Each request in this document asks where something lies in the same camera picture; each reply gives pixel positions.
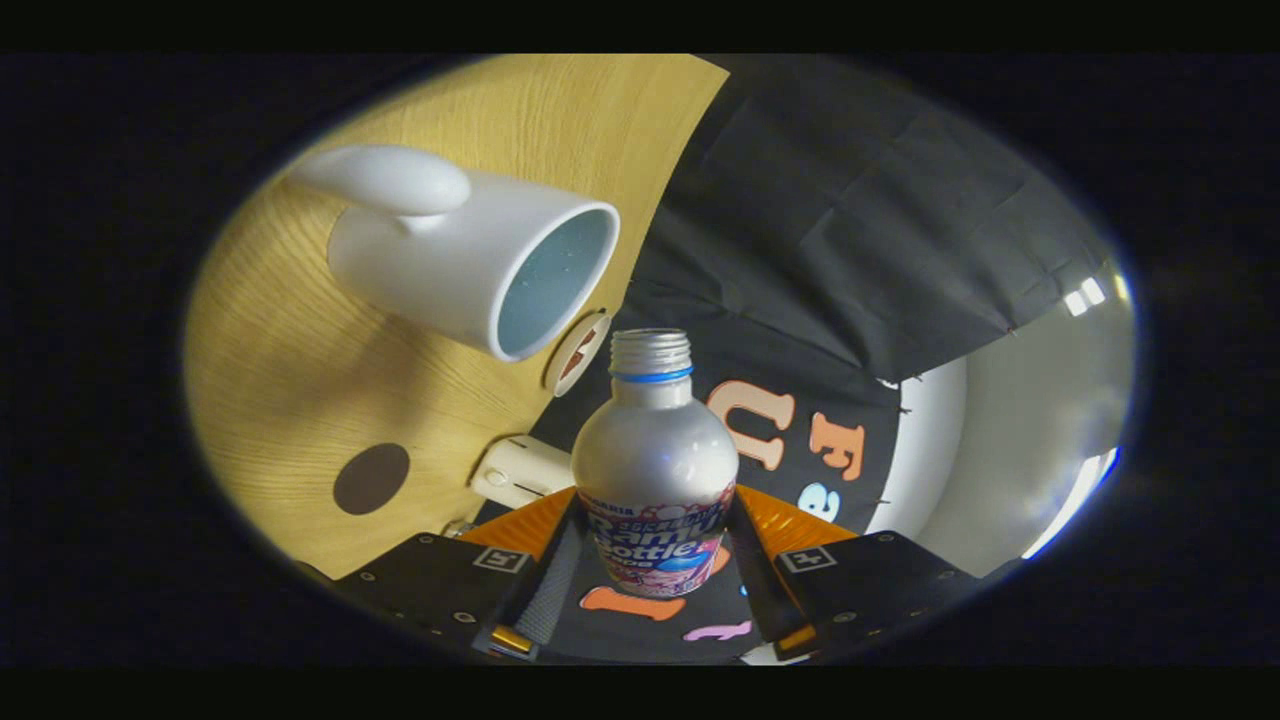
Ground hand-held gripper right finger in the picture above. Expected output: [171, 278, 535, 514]
[727, 485, 986, 661]

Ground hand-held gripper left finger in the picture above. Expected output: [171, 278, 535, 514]
[335, 487, 586, 663]

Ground silver juice bottle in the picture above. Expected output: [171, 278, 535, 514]
[571, 328, 741, 599]

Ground dark brown round coaster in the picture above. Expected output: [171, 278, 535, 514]
[333, 443, 411, 516]

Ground white cup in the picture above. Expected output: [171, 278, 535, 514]
[288, 145, 622, 363]

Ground white toaster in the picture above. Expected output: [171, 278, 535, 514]
[470, 434, 576, 511]

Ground white round plate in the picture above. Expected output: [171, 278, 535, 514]
[543, 310, 613, 398]

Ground red food pieces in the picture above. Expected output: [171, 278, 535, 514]
[560, 330, 601, 379]

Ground long ceiling light panel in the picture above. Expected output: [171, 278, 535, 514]
[1020, 447, 1121, 561]

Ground wooden table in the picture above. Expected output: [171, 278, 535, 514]
[183, 54, 731, 581]

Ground black backdrop cloth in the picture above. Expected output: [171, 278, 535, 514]
[480, 54, 1116, 665]

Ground short ceiling light strip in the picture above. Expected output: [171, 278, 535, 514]
[1062, 275, 1108, 318]

